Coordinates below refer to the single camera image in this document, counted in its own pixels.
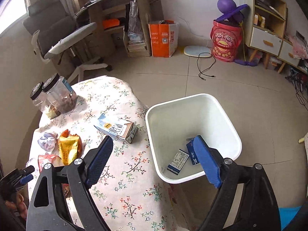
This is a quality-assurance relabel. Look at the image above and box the blue-white paper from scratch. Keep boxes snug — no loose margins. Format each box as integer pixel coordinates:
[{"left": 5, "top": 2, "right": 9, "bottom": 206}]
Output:
[{"left": 38, "top": 132, "right": 57, "bottom": 152}]

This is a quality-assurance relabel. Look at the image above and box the white trash bin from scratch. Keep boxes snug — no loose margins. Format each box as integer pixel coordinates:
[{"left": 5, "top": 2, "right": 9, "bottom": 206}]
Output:
[{"left": 145, "top": 93, "right": 242, "bottom": 184}]

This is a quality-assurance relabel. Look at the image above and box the red snack wrapper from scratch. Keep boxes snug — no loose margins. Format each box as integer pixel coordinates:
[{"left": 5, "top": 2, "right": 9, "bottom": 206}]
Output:
[{"left": 38, "top": 153, "right": 64, "bottom": 172}]

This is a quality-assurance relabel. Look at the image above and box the yellow snack wrapper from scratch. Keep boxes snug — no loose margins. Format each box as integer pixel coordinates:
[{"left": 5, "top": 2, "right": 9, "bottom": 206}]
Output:
[{"left": 58, "top": 129, "right": 82, "bottom": 166}]

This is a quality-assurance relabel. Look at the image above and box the floral tablecloth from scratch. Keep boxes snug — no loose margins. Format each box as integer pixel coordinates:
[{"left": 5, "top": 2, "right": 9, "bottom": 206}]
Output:
[{"left": 26, "top": 76, "right": 190, "bottom": 230}]

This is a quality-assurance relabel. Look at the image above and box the dark blue box in bin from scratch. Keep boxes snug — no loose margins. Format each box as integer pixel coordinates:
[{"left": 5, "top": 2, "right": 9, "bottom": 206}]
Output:
[{"left": 186, "top": 138, "right": 199, "bottom": 166}]

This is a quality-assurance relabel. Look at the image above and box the blue-white box in bin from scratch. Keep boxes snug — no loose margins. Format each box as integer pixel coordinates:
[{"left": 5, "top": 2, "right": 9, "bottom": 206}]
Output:
[{"left": 167, "top": 149, "right": 189, "bottom": 175}]

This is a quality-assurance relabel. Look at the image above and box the milk carton box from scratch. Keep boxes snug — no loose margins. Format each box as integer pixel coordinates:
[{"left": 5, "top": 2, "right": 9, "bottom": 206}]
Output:
[{"left": 94, "top": 114, "right": 137, "bottom": 143}]

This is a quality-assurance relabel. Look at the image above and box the cashew jar black lid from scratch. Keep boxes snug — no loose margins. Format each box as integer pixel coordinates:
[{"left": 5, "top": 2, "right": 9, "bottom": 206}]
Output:
[{"left": 29, "top": 81, "right": 61, "bottom": 120}]

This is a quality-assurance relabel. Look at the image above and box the dark nut jar black lid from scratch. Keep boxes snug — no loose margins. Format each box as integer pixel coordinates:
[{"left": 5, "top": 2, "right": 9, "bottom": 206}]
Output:
[{"left": 42, "top": 73, "right": 77, "bottom": 114}]

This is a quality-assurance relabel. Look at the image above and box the grey office chair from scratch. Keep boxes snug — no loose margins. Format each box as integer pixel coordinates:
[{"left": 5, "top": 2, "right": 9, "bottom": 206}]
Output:
[{"left": 23, "top": 0, "right": 113, "bottom": 83}]

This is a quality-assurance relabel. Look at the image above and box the stack of books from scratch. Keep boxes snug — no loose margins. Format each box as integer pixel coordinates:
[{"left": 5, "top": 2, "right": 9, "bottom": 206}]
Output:
[{"left": 123, "top": 30, "right": 151, "bottom": 57}]

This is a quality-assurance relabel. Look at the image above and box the white bathroom scale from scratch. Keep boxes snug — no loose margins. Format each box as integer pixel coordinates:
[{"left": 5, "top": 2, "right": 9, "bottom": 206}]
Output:
[{"left": 184, "top": 45, "right": 211, "bottom": 58}]

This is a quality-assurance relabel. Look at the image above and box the red printed bucket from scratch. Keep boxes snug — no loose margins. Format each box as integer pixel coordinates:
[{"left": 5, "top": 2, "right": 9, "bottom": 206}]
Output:
[{"left": 210, "top": 20, "right": 243, "bottom": 62}]

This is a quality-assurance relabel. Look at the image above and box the silver foil bag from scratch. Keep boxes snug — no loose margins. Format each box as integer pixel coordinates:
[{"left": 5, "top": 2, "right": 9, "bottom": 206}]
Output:
[{"left": 127, "top": 1, "right": 145, "bottom": 44}]

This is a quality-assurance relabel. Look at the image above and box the wooden shelf cabinet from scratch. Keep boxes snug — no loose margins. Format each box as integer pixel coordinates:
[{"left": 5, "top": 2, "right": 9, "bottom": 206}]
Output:
[{"left": 244, "top": 0, "right": 307, "bottom": 73}]

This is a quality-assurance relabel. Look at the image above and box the orange cardboard box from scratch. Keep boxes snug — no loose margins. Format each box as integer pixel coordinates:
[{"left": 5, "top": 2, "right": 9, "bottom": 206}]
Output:
[{"left": 148, "top": 20, "right": 180, "bottom": 58}]

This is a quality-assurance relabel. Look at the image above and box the wooden desk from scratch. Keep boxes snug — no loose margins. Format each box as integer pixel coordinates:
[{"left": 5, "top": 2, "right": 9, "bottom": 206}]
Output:
[{"left": 75, "top": 0, "right": 163, "bottom": 57}]

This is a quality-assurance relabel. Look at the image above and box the purple balance ball toy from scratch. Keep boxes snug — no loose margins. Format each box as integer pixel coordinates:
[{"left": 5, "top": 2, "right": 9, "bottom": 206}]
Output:
[{"left": 216, "top": 0, "right": 249, "bottom": 23}]

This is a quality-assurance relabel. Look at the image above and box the black cable on floor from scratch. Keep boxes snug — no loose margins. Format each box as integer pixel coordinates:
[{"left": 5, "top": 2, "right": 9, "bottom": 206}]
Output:
[{"left": 196, "top": 52, "right": 217, "bottom": 81}]

